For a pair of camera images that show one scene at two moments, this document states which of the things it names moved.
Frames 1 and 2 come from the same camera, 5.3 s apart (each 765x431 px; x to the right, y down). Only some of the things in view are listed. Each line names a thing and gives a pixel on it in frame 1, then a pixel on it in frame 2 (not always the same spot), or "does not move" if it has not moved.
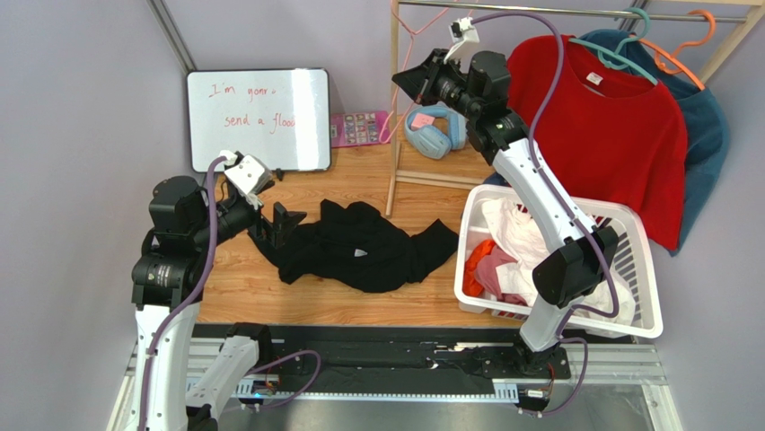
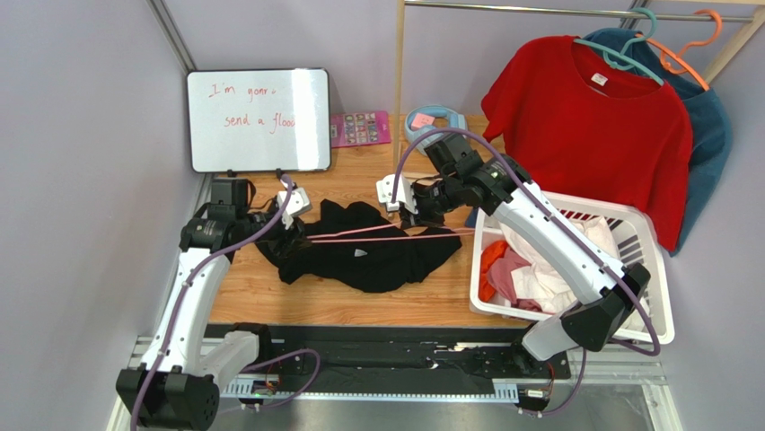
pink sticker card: (360, 128) does not move
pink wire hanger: (381, 139) to (382, 238)
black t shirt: (351, 246) does not move
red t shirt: (612, 134) does not move
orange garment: (470, 285) to (491, 251)
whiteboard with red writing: (282, 116) does not move
